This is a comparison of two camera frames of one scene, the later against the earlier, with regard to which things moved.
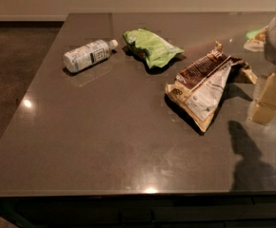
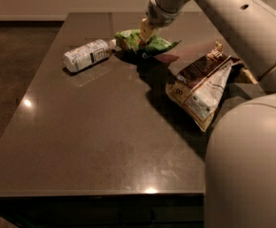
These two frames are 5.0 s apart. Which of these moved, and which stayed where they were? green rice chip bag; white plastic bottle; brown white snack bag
Moved: green rice chip bag
Stayed: white plastic bottle; brown white snack bag
